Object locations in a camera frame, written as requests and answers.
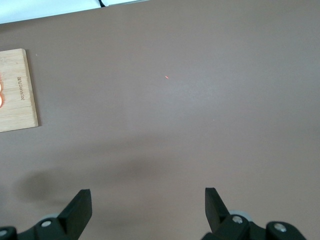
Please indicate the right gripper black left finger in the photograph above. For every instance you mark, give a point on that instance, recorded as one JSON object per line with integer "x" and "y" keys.
{"x": 72, "y": 220}

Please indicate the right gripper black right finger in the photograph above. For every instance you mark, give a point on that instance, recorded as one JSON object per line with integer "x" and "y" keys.
{"x": 217, "y": 212}

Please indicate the brown table cover mat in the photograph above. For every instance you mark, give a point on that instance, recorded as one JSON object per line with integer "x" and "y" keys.
{"x": 175, "y": 125}

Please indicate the bamboo cutting board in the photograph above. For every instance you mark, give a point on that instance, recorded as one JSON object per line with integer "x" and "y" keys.
{"x": 20, "y": 112}

